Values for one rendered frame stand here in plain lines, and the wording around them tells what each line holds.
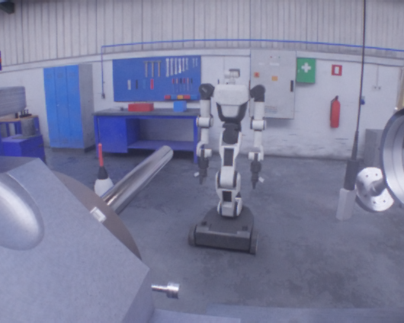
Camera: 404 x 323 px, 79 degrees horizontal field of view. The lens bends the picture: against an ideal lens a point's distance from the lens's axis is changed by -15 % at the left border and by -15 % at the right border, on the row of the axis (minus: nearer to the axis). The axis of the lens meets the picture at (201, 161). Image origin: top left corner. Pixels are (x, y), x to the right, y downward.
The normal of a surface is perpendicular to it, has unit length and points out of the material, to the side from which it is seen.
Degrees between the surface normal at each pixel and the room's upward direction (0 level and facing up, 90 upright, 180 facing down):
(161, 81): 90
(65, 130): 90
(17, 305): 45
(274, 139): 90
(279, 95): 90
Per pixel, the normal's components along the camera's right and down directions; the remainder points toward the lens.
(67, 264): 0.70, -0.65
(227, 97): -0.25, 0.27
